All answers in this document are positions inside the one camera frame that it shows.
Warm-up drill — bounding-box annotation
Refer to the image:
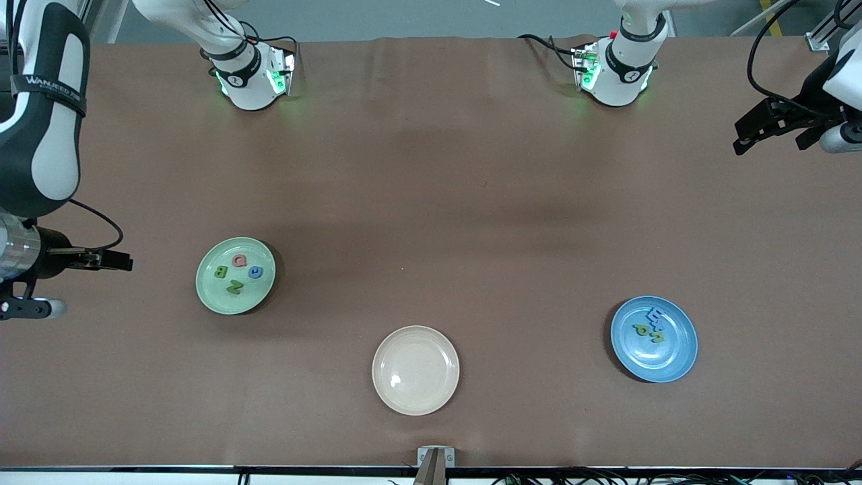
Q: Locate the aluminium frame post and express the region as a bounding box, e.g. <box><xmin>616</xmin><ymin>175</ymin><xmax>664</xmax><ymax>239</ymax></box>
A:
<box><xmin>805</xmin><ymin>0</ymin><xmax>851</xmax><ymax>52</ymax></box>

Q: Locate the black base cable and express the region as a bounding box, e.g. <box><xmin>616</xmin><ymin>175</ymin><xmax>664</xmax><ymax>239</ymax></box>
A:
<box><xmin>517</xmin><ymin>32</ymin><xmax>587</xmax><ymax>72</ymax></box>
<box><xmin>199</xmin><ymin>0</ymin><xmax>298</xmax><ymax>76</ymax></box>

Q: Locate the beige plate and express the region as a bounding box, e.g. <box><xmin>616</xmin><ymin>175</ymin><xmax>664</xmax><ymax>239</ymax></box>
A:
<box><xmin>372</xmin><ymin>325</ymin><xmax>461</xmax><ymax>416</ymax></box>

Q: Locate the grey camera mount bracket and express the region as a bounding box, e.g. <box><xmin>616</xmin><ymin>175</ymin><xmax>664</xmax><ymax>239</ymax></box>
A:
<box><xmin>414</xmin><ymin>446</ymin><xmax>456</xmax><ymax>485</ymax></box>

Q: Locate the black cable bundle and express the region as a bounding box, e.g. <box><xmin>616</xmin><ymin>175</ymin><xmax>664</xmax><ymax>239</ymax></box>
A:
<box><xmin>492</xmin><ymin>465</ymin><xmax>862</xmax><ymax>485</ymax></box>

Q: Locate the white table edge rail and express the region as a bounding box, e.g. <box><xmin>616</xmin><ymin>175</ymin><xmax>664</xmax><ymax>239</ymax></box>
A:
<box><xmin>0</xmin><ymin>465</ymin><xmax>862</xmax><ymax>485</ymax></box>

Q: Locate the blue plate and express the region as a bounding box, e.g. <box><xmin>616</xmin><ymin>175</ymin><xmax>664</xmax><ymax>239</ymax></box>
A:
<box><xmin>610</xmin><ymin>296</ymin><xmax>699</xmax><ymax>384</ymax></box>

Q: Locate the pale green plate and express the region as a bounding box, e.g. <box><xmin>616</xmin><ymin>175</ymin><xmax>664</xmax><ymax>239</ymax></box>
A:
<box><xmin>195</xmin><ymin>236</ymin><xmax>277</xmax><ymax>316</ymax></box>

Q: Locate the white tube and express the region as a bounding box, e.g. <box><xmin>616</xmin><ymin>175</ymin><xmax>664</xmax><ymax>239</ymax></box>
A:
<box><xmin>731</xmin><ymin>0</ymin><xmax>789</xmax><ymax>36</ymax></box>

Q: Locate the brown table cloth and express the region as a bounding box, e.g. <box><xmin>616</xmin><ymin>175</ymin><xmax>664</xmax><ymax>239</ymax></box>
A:
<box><xmin>0</xmin><ymin>34</ymin><xmax>862</xmax><ymax>470</ymax></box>

